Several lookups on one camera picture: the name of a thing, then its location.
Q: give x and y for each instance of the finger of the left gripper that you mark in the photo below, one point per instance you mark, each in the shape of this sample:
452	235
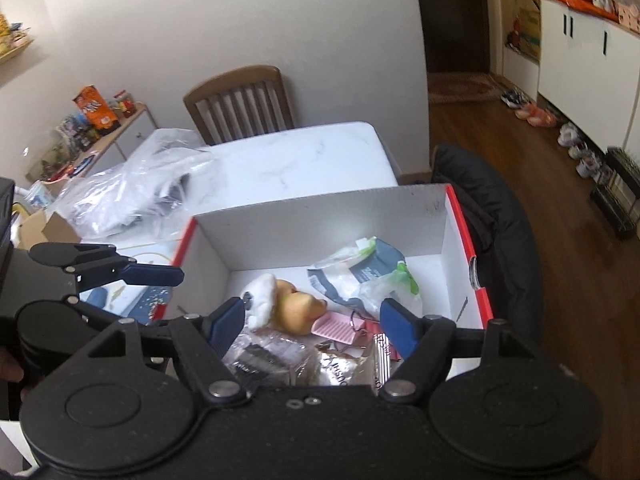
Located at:
95	265
90	317

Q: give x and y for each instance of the large clear plastic bag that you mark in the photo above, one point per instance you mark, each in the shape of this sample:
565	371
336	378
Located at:
156	184

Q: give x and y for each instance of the wooden side shelf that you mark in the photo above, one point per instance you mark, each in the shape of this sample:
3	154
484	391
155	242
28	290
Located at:
56	167

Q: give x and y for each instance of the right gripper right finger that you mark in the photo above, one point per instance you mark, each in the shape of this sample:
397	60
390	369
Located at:
424	345

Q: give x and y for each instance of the white green package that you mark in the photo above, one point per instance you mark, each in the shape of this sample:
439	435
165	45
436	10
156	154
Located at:
362	275

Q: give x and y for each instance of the white plush toy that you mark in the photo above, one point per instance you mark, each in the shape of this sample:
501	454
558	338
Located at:
260	297

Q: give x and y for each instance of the yellow spotted squishy toy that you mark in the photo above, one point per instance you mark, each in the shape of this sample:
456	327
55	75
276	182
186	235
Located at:
295	312

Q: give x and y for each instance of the white cabinet with shelves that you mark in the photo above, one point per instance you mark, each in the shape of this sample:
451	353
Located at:
582	57

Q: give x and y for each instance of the wooden chair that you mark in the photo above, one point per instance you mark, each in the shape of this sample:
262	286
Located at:
239	104

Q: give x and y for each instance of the orange chip bag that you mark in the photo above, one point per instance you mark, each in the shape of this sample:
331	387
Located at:
100	115

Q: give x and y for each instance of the white printed sachet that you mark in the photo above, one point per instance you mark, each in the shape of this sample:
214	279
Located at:
266	360

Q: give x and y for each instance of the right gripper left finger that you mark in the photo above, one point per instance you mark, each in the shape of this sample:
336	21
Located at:
200	343

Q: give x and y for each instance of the red white storage box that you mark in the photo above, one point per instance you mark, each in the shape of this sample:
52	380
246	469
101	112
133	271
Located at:
224	250

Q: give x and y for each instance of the brown cardboard box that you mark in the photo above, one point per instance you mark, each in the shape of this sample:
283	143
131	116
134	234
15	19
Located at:
39	228

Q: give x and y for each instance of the pink ridged tray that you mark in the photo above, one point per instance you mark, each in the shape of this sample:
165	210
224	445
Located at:
336	327

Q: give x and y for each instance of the black jacket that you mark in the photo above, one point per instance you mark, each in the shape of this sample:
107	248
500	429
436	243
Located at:
507	260

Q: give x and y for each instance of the person's left hand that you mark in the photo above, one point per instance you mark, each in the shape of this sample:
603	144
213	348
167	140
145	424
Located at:
11	371

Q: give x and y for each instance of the purple white snack packet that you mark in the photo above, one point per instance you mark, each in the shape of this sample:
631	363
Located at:
383	356

